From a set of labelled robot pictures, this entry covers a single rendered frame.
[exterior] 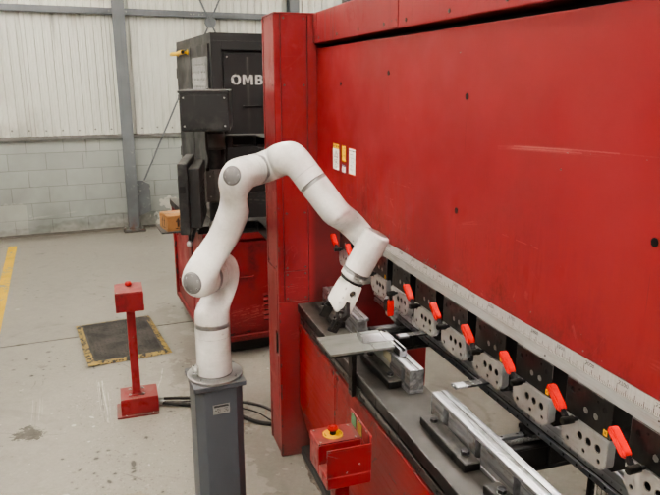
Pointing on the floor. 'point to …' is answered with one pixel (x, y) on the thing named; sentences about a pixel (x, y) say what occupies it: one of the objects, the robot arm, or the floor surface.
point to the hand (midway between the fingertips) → (328, 321)
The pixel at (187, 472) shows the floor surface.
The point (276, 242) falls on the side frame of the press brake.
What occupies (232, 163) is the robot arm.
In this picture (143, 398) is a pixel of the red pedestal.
